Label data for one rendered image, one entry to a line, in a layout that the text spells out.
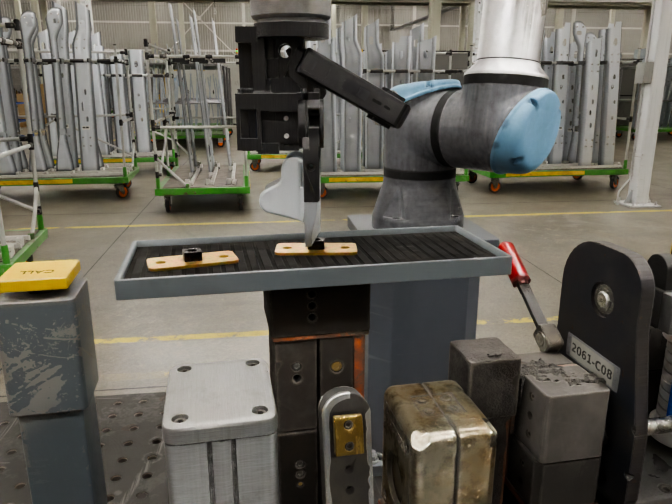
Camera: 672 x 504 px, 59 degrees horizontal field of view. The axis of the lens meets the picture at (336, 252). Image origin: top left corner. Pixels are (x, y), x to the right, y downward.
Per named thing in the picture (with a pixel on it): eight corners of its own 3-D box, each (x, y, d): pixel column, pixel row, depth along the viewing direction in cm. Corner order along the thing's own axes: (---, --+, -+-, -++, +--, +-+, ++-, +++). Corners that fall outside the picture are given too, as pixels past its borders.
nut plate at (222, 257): (149, 272, 55) (148, 259, 55) (146, 261, 58) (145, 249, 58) (239, 263, 58) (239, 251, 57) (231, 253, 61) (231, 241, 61)
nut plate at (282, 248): (274, 255, 60) (274, 244, 60) (277, 245, 64) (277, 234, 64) (357, 255, 60) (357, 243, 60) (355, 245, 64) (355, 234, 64)
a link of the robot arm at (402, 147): (412, 160, 105) (415, 79, 101) (479, 167, 96) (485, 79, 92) (367, 166, 96) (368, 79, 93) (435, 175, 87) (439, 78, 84)
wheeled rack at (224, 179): (251, 212, 645) (244, 39, 597) (155, 215, 631) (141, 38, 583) (249, 184, 827) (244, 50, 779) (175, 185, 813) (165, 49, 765)
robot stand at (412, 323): (345, 412, 118) (346, 214, 108) (446, 405, 121) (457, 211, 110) (364, 477, 99) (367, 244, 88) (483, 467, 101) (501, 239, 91)
